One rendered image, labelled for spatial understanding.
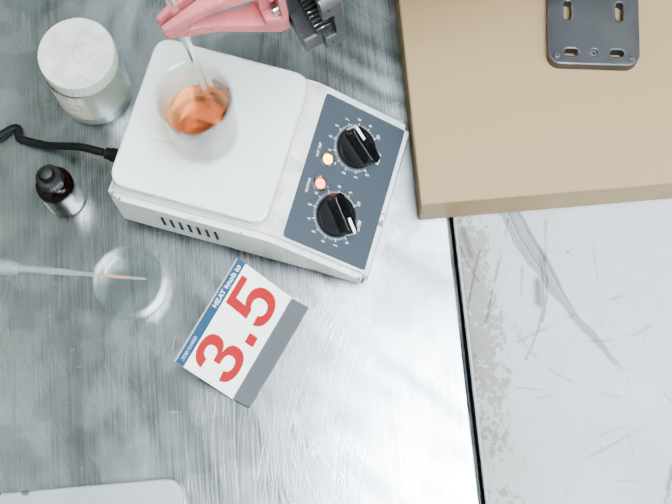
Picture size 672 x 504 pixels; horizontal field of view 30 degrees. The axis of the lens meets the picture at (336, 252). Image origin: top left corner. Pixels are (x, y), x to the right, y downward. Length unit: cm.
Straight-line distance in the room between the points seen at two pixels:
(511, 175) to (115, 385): 34
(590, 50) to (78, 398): 47
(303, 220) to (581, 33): 26
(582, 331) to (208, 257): 30
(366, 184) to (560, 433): 24
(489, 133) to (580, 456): 25
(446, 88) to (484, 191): 9
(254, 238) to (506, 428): 24
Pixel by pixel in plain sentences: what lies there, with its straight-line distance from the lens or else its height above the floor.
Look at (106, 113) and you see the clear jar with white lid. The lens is 101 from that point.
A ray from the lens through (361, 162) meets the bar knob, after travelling 95.
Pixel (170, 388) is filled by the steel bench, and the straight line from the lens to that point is 97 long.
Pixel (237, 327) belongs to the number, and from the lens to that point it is 95.
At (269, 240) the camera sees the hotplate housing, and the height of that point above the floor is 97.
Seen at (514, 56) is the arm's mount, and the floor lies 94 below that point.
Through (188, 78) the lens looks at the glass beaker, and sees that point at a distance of 89.
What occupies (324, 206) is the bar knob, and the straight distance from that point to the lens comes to 93.
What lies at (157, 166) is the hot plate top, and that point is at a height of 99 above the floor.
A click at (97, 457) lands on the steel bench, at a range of 97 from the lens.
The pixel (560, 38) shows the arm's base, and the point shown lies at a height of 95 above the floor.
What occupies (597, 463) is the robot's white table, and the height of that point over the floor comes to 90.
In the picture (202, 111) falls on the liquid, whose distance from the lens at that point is 89.
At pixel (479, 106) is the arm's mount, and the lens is 98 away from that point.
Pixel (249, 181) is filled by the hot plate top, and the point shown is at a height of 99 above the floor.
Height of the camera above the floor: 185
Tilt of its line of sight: 75 degrees down
